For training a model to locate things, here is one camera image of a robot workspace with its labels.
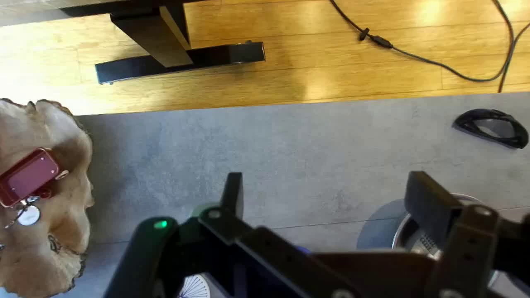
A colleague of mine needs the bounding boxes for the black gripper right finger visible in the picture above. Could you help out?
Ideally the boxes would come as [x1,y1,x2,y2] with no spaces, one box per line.
[404,170,502,298]

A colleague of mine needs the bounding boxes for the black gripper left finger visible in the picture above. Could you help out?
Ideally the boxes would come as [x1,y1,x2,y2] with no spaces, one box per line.
[197,172,262,247]

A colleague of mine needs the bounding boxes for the round metal bowl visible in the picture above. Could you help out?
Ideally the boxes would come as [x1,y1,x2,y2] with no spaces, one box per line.
[389,190,530,298]

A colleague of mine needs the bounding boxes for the grey concrete-look cabinet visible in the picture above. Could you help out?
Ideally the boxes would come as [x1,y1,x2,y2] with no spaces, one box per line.
[0,91,530,298]

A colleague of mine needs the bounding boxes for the black sunglasses blue lenses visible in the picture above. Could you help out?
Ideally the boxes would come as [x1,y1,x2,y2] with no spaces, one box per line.
[452,108,530,149]

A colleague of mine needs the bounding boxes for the black desk leg base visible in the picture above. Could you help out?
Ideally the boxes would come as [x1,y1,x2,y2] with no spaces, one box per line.
[59,0,266,86]

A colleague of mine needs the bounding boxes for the brown wooden burl tray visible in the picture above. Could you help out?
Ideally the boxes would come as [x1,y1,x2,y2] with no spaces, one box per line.
[0,98,96,293]

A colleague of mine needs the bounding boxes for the silver keys with round tags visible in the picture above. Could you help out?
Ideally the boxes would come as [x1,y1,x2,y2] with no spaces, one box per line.
[3,195,45,230]

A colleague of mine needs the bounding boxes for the black floor cable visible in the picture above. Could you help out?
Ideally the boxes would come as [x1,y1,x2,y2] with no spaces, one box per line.
[329,0,530,94]

